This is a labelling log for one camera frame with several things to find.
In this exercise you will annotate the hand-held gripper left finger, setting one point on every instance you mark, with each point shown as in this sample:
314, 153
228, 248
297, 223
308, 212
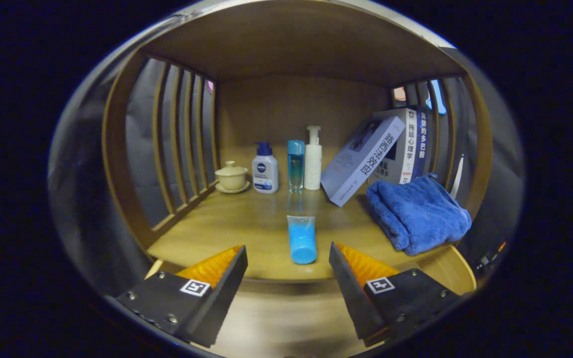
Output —
222, 303

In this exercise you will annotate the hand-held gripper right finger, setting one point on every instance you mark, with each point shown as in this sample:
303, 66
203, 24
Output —
351, 293

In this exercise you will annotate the light blue tube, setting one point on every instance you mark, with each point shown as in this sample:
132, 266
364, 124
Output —
302, 241

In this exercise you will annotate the wooden countertop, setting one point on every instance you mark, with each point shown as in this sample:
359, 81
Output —
246, 228

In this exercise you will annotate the wooden cabinet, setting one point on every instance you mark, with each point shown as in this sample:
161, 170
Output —
291, 49

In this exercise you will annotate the blue folded towel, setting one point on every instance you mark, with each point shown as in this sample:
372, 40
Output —
416, 214

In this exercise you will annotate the pale purple book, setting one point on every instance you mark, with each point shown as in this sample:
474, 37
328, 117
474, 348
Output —
356, 169

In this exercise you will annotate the beige lidded teacup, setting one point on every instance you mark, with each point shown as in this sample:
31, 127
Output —
232, 176

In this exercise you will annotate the white pump bottle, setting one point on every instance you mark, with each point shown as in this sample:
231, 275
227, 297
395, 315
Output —
313, 164

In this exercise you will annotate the clear blue bottle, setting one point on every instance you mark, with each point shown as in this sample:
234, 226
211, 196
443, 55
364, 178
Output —
296, 169

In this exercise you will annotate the white bottle with blue cap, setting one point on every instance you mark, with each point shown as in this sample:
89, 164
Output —
265, 171

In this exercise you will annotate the black equipment with orange tip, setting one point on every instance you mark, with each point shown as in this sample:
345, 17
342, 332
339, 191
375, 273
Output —
490, 257

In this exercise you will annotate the white-spined book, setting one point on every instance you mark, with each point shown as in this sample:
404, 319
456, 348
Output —
406, 149

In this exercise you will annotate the dark blue book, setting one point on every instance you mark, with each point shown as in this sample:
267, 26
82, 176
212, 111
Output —
421, 144

